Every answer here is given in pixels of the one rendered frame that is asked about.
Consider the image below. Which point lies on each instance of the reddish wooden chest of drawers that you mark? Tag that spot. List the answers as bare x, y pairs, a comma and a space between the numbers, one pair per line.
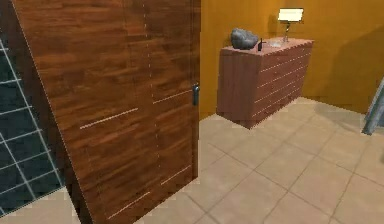
263, 81

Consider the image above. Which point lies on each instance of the brown wooden room door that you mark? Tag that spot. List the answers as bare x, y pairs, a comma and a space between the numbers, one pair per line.
110, 100

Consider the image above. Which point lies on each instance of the grey rock shaped object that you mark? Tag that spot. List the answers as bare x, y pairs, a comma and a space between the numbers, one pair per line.
244, 39

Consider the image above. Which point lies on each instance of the small dark bottle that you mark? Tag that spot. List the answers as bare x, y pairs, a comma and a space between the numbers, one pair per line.
260, 45

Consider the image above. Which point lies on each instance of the table lamp with pale shade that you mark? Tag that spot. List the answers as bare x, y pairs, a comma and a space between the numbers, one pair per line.
289, 19

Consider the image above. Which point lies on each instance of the grey blue furniture leg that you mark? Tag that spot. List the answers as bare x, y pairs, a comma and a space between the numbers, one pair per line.
375, 111

